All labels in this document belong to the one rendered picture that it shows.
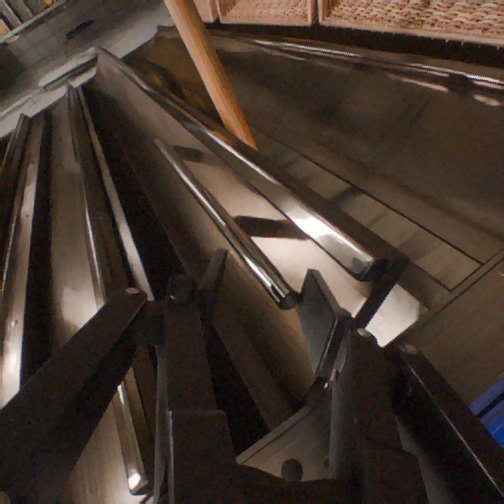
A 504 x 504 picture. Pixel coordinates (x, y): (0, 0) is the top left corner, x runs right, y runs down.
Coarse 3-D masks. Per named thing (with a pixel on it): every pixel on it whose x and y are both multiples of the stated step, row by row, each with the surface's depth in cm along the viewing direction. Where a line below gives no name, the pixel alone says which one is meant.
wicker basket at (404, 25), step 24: (336, 0) 66; (360, 0) 62; (384, 0) 58; (408, 0) 54; (432, 0) 51; (456, 0) 47; (480, 0) 45; (336, 24) 63; (360, 24) 59; (384, 24) 55; (408, 24) 51; (432, 24) 49; (456, 24) 45; (480, 24) 43
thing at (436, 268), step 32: (192, 96) 79; (224, 128) 61; (288, 160) 47; (320, 192) 40; (352, 192) 38; (384, 224) 33; (416, 224) 32; (416, 256) 29; (448, 256) 28; (416, 288) 31; (448, 288) 27
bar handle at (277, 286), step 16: (160, 144) 40; (176, 160) 36; (192, 160) 43; (192, 176) 32; (192, 192) 31; (208, 192) 29; (208, 208) 28; (224, 208) 27; (224, 224) 25; (240, 224) 27; (256, 224) 27; (272, 224) 28; (240, 240) 24; (240, 256) 23; (256, 256) 22; (256, 272) 21; (272, 272) 21; (272, 288) 20; (288, 288) 19; (288, 304) 20
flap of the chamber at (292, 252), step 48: (144, 96) 70; (144, 144) 68; (192, 144) 46; (240, 144) 36; (240, 192) 34; (192, 240) 45; (288, 240) 28; (384, 240) 22; (240, 288) 34; (336, 288) 23; (384, 288) 21; (240, 336) 33; (288, 336) 27; (288, 384) 27
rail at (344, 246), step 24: (96, 48) 137; (168, 96) 54; (192, 120) 41; (216, 144) 35; (240, 168) 31; (264, 168) 29; (264, 192) 27; (288, 192) 25; (288, 216) 25; (312, 216) 23; (312, 240) 23; (336, 240) 21; (360, 240) 20; (360, 264) 19; (384, 264) 19
